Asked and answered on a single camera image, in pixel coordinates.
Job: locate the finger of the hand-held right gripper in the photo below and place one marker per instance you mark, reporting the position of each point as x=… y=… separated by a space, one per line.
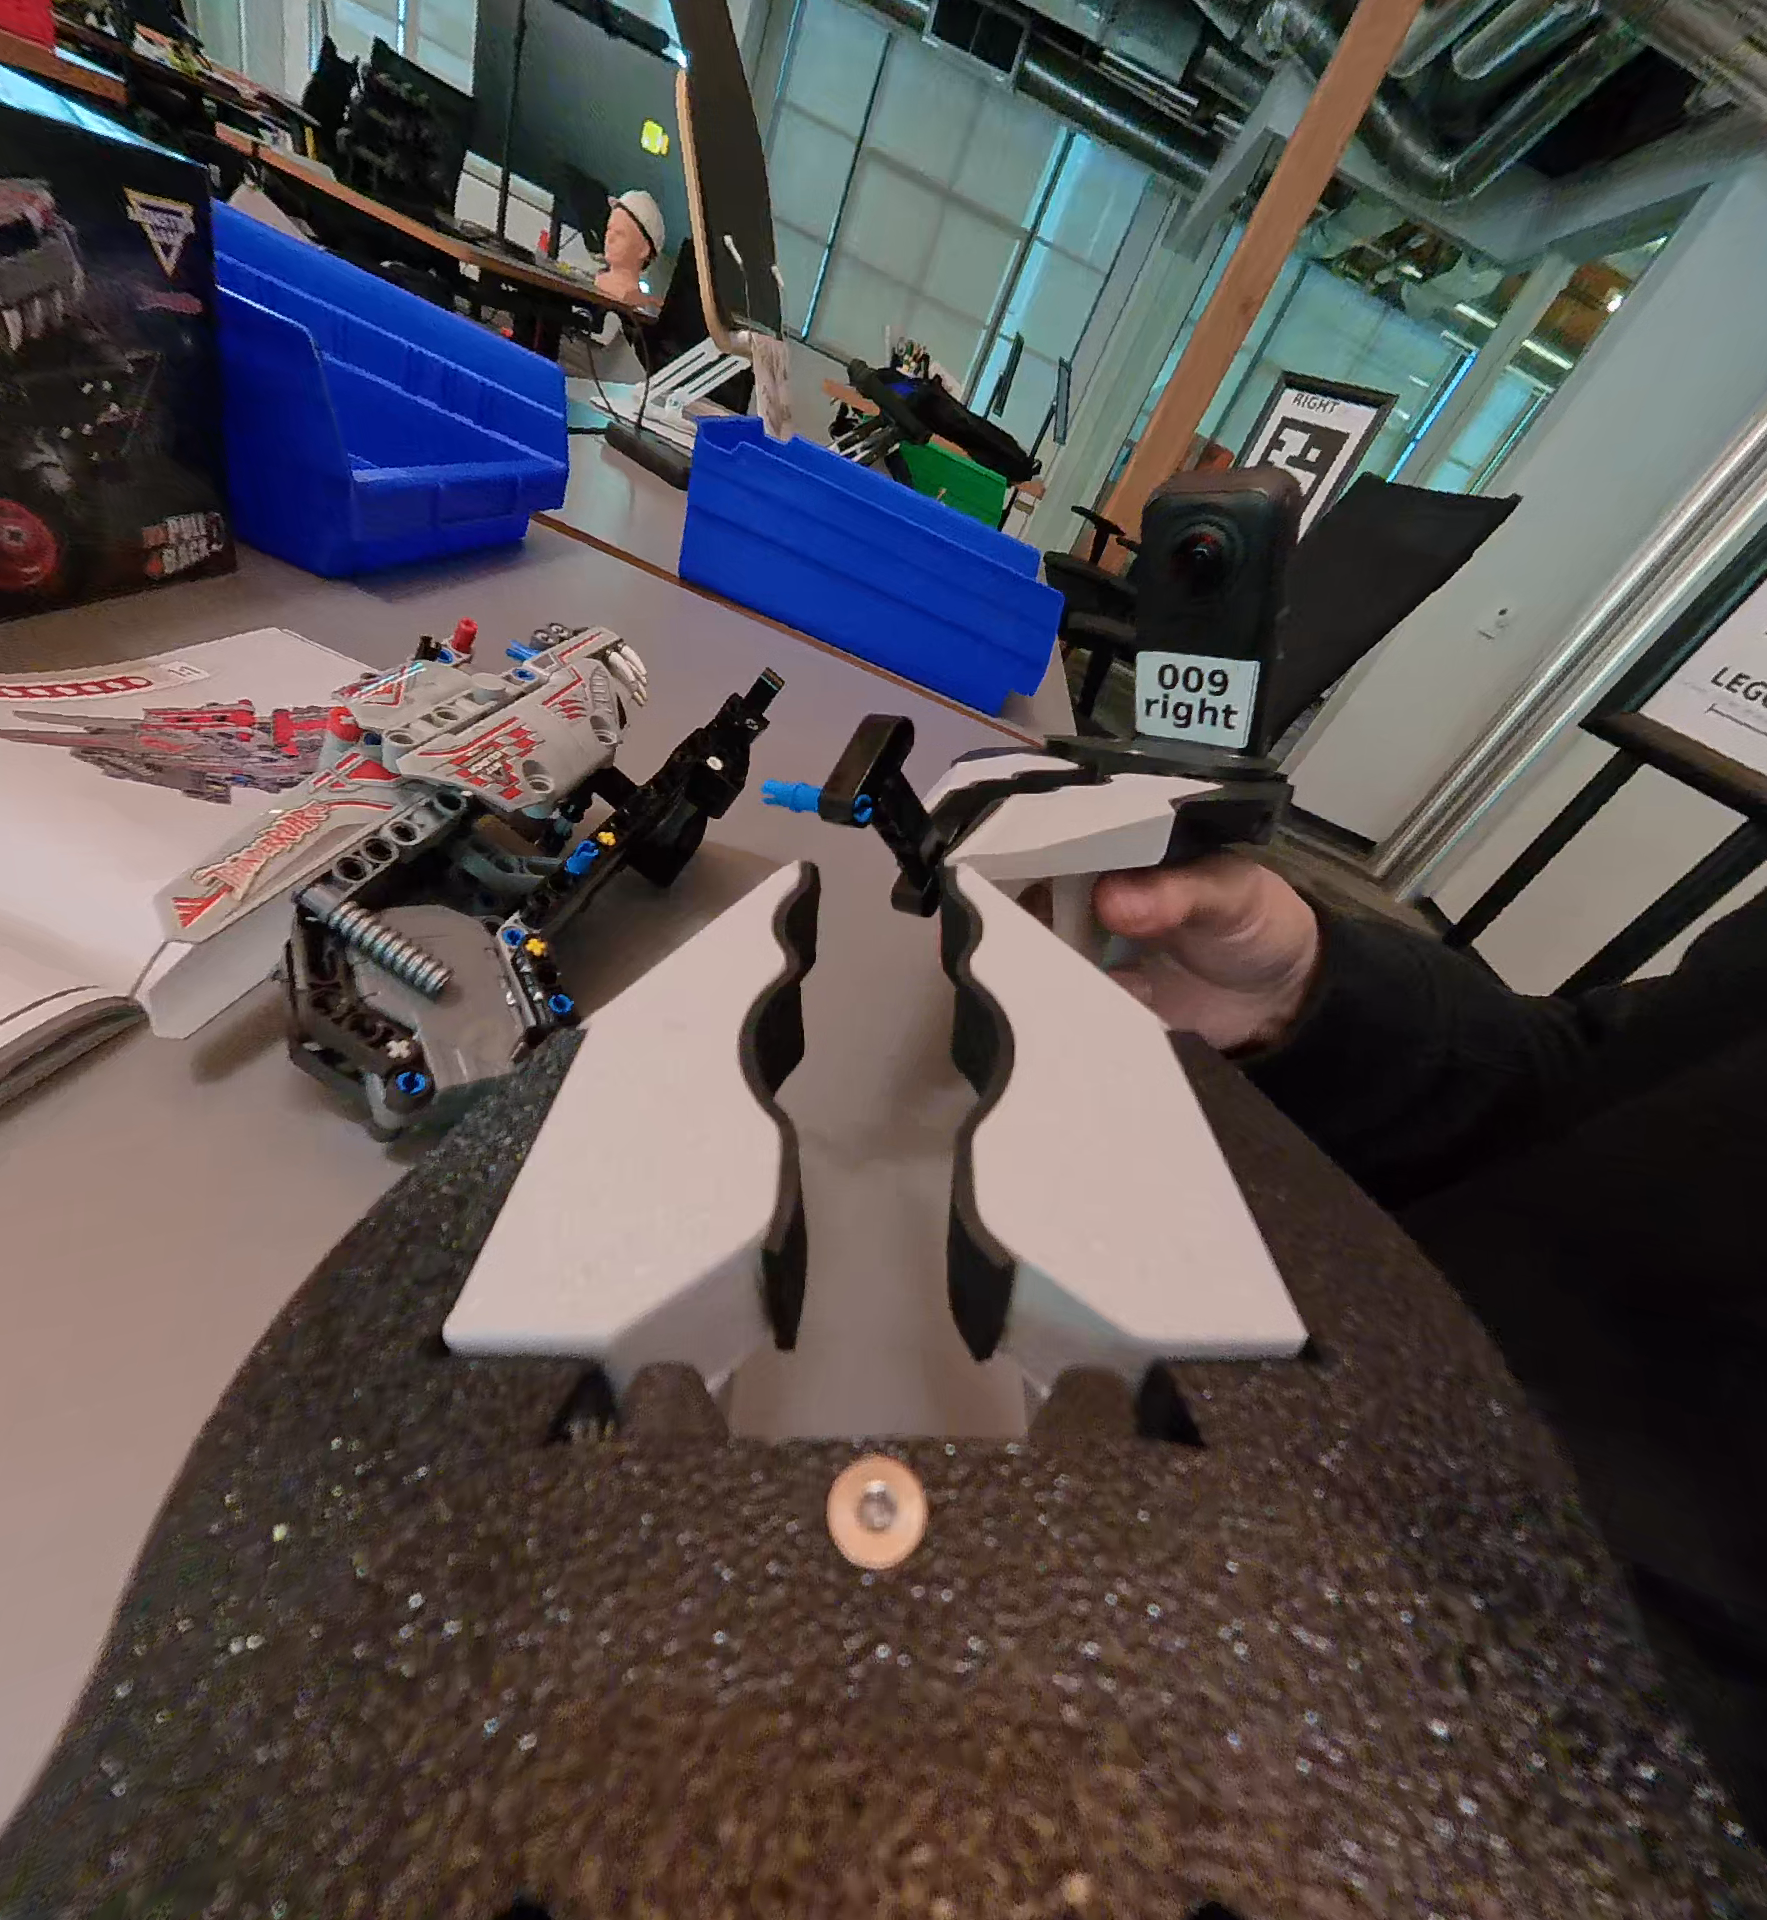
x=1019 y=769
x=1093 y=834

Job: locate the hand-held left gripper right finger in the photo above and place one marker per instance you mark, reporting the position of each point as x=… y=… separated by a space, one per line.
x=1122 y=1185

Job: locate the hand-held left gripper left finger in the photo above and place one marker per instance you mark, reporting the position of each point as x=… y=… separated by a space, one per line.
x=627 y=1155

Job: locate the black toy beam part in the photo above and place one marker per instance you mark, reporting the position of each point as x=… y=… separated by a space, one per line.
x=871 y=758

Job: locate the blue toy pin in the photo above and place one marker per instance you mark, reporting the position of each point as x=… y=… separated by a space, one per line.
x=793 y=792

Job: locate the grey red toy truck model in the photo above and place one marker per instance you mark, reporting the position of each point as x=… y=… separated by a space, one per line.
x=493 y=750

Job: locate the white instruction booklet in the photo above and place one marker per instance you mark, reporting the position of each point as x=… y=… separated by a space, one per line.
x=13 y=839

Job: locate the person's right hand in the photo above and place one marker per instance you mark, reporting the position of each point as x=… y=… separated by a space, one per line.
x=1213 y=945

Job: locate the black office chair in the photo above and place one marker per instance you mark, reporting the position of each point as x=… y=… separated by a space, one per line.
x=1093 y=601

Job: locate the blue storage bin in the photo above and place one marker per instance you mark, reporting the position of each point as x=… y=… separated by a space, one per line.
x=313 y=450
x=854 y=571

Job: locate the green bin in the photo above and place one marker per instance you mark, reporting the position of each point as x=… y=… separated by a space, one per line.
x=958 y=482

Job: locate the metal column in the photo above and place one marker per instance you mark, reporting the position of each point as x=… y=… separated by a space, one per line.
x=1575 y=647

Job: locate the mannequin head with white helmet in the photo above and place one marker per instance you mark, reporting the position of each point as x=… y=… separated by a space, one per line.
x=631 y=248

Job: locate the wooden instruction board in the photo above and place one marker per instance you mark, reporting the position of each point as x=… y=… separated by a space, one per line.
x=734 y=180

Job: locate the black monitor screen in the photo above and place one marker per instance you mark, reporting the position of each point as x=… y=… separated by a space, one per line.
x=568 y=105

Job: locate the black toy set box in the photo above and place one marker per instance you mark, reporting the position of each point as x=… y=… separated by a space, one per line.
x=57 y=376

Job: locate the wooden post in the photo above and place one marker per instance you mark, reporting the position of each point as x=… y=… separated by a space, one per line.
x=1273 y=196

